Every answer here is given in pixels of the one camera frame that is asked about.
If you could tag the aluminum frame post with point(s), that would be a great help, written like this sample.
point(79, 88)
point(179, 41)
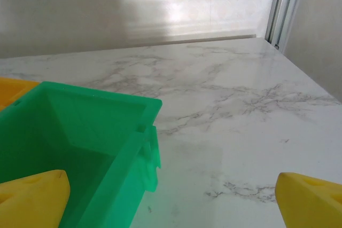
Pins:
point(280, 11)

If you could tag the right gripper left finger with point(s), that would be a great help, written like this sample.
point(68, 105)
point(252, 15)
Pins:
point(32, 201)

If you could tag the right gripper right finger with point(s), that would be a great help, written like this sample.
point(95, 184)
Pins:
point(312, 204)

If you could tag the green plastic bin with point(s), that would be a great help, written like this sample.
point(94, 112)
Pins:
point(80, 121)

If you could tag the yellow plastic bin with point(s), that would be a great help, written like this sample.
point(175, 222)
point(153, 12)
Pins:
point(10, 89)

